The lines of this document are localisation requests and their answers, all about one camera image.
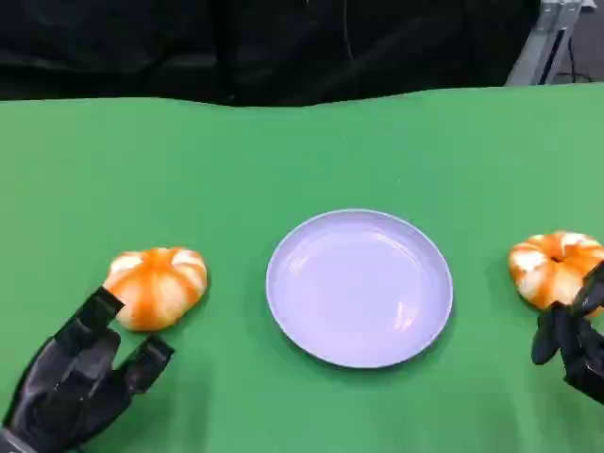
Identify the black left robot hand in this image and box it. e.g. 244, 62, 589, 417
0, 285, 176, 453

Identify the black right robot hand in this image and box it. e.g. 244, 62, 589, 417
531, 261, 604, 407

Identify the orange white toy bread roll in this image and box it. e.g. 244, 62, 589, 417
508, 230, 604, 312
102, 246, 210, 333

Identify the lilac plate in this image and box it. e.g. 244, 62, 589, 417
265, 209, 455, 370

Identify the green table cloth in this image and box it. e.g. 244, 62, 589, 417
0, 80, 604, 453

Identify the black backdrop curtain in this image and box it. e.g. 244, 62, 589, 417
0, 0, 544, 108

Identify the black background cable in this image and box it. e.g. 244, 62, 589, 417
565, 35, 599, 84

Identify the grey metal frame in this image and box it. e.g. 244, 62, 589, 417
505, 0, 582, 87

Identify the thin hanging cord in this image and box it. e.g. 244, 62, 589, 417
343, 0, 357, 61

